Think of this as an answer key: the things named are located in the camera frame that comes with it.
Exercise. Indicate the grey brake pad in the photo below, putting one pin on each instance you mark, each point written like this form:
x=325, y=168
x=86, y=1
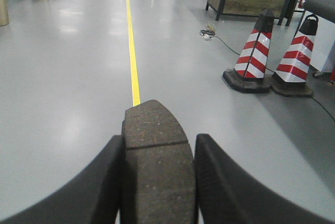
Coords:
x=158, y=181

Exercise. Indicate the red white traffic cone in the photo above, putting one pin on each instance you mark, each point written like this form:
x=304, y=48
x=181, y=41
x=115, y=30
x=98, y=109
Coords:
x=289, y=78
x=248, y=74

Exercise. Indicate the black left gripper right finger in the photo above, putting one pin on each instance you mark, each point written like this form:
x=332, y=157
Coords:
x=226, y=193

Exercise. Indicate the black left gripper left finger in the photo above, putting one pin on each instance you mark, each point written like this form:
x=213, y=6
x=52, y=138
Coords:
x=93, y=196

